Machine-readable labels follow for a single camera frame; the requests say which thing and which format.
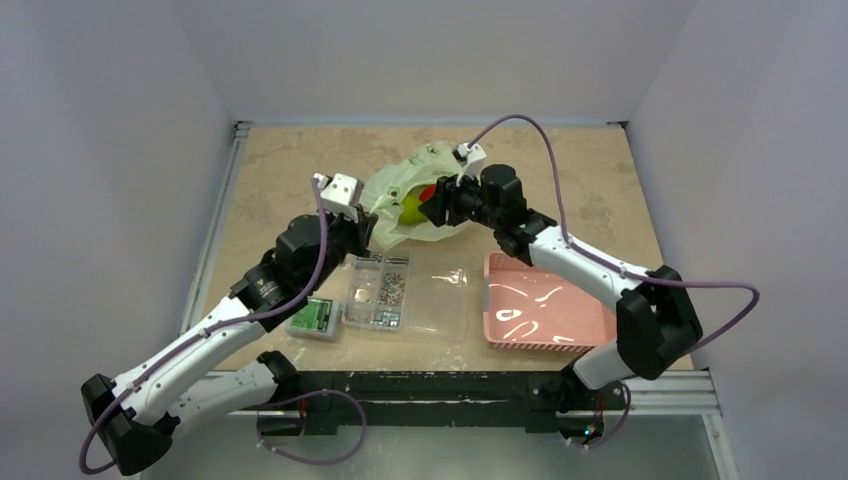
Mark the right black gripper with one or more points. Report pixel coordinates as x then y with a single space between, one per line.
444 203

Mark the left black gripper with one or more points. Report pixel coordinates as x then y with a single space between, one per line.
360 231

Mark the orange fake fruit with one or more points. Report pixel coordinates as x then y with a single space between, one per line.
427 193

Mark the yellow fake fruit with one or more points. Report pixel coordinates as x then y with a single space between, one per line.
410 214

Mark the light green plastic bag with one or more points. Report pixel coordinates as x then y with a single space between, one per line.
394 194

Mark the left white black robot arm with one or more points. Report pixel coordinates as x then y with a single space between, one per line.
136 417

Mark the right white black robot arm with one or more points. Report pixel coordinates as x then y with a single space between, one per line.
656 322

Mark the green white small box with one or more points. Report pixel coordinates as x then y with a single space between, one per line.
318 320

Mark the clear plastic screw organizer box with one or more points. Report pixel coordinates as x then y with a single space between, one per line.
418 295

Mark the pink plastic basket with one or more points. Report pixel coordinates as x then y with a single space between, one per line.
529 308

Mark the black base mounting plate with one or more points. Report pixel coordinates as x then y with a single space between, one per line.
329 409

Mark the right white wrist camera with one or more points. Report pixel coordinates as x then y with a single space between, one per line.
471 157

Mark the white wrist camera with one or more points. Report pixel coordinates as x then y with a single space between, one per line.
340 194
471 157

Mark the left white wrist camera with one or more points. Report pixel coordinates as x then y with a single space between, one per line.
340 194

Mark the aluminium left frame rail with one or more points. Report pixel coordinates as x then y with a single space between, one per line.
200 300

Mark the aluminium frame rail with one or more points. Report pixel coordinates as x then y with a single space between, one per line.
421 122
674 393
200 300

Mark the aluminium back frame rail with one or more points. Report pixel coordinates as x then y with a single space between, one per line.
421 122

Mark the aluminium front frame rail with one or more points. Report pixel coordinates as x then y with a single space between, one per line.
674 393

